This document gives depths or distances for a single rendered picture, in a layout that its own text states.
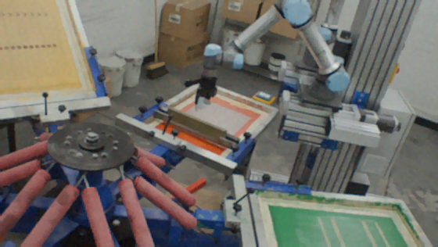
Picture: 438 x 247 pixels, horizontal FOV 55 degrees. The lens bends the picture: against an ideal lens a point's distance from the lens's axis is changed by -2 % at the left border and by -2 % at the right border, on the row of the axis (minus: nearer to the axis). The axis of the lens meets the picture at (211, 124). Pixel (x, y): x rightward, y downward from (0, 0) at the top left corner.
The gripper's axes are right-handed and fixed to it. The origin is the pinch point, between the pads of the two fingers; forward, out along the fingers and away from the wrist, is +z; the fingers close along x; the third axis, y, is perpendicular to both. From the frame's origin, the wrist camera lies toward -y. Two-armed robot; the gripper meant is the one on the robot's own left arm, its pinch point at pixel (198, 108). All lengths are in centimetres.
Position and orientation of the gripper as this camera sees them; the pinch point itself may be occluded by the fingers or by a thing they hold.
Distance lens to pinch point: 224.0
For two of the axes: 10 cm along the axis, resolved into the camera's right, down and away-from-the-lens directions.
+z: -1.8, 8.5, 4.9
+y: 8.7, 3.6, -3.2
